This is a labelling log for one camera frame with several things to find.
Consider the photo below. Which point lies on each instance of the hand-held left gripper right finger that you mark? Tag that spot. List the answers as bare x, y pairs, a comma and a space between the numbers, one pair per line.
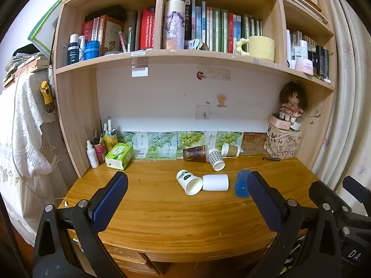
265, 202

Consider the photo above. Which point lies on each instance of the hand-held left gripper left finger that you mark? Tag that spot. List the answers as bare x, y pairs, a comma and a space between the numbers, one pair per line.
110, 199

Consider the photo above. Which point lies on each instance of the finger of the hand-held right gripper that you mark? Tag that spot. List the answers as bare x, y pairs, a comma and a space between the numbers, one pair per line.
358, 189
321, 192

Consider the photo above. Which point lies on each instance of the blue plastic cup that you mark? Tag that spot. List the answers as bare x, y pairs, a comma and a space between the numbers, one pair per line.
241, 184

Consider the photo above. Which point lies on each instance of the plain white cup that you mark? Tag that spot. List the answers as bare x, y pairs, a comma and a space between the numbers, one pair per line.
216, 182

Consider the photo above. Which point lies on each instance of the kraft brown paper cup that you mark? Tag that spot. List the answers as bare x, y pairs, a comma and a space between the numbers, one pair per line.
230, 150

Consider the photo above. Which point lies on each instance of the checkered paper cup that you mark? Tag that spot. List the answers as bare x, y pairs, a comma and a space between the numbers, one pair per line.
215, 157

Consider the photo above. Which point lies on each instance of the white leaf print cup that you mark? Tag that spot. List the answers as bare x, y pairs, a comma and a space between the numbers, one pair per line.
187, 179

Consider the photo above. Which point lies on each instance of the dark brown paper cup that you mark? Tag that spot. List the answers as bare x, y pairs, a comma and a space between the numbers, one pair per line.
194, 153

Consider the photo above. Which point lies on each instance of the green tissue pack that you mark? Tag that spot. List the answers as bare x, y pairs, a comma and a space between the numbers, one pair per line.
118, 156

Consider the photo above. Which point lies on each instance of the black pen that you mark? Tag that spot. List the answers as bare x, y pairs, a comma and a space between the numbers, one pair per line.
271, 158

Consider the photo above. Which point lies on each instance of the pink bottle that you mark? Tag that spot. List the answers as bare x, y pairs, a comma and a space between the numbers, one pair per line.
100, 153

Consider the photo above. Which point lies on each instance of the white spray bottle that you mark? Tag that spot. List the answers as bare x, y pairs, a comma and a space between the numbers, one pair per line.
92, 155

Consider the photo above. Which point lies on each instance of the brown card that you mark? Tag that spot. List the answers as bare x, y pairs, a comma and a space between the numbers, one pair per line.
254, 143

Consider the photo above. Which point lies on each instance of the printed fabric bag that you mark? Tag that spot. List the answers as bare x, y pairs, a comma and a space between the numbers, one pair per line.
282, 144

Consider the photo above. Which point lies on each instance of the yellow pen holder with pens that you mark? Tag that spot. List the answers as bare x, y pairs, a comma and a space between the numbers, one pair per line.
110, 139

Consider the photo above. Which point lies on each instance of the leaf print card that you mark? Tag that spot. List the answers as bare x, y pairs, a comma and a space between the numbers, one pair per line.
230, 136
191, 139
161, 144
127, 138

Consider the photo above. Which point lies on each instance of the desk drawer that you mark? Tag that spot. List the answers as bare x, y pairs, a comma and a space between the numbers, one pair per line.
139, 262

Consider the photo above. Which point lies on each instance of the pink round box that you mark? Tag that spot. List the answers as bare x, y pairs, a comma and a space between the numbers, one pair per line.
278, 122

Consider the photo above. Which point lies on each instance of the wooden bookshelf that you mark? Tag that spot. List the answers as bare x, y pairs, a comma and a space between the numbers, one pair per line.
78, 115

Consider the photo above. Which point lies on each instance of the brown haired rag doll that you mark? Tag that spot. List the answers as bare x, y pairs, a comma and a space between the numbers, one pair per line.
291, 101

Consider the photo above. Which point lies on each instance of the cream floral curtain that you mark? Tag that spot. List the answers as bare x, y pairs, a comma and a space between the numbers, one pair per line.
347, 92

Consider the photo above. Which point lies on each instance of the white lace cloth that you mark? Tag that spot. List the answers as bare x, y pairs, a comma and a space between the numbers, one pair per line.
26, 133

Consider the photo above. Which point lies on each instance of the pink cosmetic jar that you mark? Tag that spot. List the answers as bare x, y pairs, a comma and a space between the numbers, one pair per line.
304, 66

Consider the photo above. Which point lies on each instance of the black cosmetic bottle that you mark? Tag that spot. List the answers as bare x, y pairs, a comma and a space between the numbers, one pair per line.
326, 62
320, 60

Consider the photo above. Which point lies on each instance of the cosmetic bottles group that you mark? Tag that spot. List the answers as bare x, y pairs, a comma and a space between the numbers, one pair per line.
304, 45

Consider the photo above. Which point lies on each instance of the blue jar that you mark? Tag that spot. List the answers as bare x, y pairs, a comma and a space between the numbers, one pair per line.
92, 49

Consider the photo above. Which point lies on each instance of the yellow ceramic mug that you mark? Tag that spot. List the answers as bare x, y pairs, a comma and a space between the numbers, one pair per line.
260, 49

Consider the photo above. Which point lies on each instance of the dark blue bottle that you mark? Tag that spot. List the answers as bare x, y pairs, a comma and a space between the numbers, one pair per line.
72, 50

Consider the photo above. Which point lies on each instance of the small white bottle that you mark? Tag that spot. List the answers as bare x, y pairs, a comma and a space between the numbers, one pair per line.
81, 45

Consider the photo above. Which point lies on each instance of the stack of old books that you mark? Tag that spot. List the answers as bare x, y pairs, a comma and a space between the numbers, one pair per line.
23, 63

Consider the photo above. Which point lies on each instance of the cream orange box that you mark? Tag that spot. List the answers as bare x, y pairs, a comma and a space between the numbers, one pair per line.
110, 33

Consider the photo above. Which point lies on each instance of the black book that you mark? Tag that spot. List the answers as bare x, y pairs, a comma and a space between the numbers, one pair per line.
134, 31

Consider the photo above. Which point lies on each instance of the red books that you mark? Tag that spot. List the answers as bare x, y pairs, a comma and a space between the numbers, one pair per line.
90, 30

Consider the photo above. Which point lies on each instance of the foil packets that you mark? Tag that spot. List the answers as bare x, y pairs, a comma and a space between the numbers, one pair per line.
194, 45

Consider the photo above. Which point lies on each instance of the thick red book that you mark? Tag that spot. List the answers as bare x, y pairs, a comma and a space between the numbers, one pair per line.
147, 28

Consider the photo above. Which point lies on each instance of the row of green white books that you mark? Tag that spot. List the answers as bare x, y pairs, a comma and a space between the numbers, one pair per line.
223, 30

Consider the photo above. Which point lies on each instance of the green framed board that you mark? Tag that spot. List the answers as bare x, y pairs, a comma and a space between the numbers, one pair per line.
43, 26

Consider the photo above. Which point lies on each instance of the floral print cylinder tube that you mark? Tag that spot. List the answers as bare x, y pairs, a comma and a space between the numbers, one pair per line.
174, 24

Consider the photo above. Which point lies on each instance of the wooden wall clip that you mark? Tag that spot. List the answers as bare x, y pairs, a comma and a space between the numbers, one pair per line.
221, 101

